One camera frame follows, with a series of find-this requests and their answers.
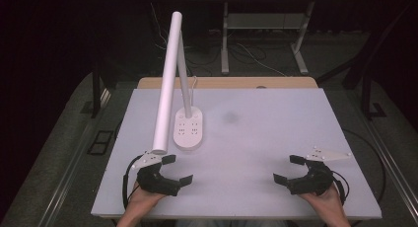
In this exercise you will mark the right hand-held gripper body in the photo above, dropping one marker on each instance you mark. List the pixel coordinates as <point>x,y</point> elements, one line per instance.
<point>315,182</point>

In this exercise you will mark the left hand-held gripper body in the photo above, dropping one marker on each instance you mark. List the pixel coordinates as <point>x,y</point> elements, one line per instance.
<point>153,181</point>

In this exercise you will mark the white desk lamp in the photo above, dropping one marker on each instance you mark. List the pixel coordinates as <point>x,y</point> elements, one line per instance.
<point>168,89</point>

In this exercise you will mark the person's left hand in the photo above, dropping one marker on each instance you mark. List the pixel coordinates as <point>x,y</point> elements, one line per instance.
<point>143,200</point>

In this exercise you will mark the person's right hand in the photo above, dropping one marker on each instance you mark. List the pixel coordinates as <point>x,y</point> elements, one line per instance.
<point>325,202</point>

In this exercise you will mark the white table mat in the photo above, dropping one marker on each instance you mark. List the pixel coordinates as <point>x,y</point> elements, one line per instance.
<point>256,148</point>

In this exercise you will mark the black metal stand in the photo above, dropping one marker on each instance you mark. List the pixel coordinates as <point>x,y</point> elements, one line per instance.
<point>366,95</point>

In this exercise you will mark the wooden table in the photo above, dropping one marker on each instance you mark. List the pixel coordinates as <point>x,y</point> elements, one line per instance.
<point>230,82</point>

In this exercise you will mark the black floor frame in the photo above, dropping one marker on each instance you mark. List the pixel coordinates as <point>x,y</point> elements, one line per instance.
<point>98,142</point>

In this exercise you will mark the metal floor rail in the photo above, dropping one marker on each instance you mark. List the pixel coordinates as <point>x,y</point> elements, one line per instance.
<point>65,184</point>
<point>394,167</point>

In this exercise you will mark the white metal desk frame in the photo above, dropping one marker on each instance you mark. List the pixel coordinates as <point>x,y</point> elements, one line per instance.
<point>225,39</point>

